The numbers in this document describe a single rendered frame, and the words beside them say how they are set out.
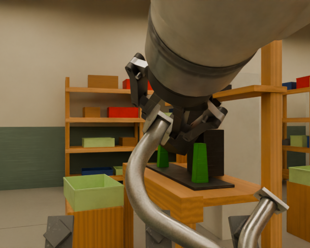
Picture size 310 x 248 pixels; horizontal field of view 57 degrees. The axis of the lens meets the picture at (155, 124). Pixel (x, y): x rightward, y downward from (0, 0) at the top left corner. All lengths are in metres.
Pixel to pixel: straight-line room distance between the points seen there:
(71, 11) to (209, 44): 6.57
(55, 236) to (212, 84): 0.40
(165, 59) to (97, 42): 6.37
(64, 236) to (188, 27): 0.44
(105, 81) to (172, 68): 5.68
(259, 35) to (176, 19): 0.05
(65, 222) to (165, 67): 0.40
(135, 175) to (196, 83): 0.25
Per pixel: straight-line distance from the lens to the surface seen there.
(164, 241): 0.54
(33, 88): 6.35
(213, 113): 0.33
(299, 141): 6.42
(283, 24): 0.18
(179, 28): 0.18
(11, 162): 6.39
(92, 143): 5.79
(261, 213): 0.56
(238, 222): 0.60
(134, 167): 0.45
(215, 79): 0.23
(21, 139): 6.33
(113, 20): 6.79
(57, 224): 0.54
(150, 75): 0.29
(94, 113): 5.81
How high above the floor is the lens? 1.30
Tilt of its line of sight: level
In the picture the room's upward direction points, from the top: straight up
